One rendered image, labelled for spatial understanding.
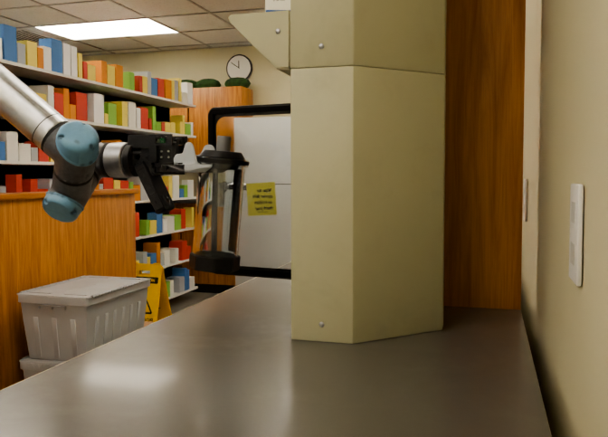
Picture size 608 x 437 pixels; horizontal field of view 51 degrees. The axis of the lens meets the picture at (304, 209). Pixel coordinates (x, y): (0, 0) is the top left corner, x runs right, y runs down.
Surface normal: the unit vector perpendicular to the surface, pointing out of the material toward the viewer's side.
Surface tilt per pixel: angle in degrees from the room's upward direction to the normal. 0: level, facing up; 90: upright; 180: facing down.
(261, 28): 90
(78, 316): 95
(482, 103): 90
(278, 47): 90
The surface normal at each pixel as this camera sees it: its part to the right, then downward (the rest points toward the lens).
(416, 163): 0.48, 0.04
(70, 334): -0.27, 0.14
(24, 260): 0.96, 0.01
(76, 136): 0.36, -0.57
